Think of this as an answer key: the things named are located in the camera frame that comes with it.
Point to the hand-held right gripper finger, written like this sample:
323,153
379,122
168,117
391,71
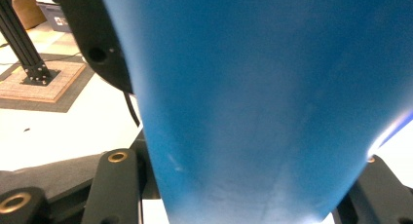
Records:
149,181

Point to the blue bottle with white cap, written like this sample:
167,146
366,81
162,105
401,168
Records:
259,104

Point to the grey storage bin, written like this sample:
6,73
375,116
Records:
53,18

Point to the brown cardboard carton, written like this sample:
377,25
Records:
27,9

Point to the wooden floor board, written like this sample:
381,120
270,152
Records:
48,87

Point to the dark floor mat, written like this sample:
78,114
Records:
65,105

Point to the black post with bolted foot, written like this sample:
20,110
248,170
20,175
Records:
22,45

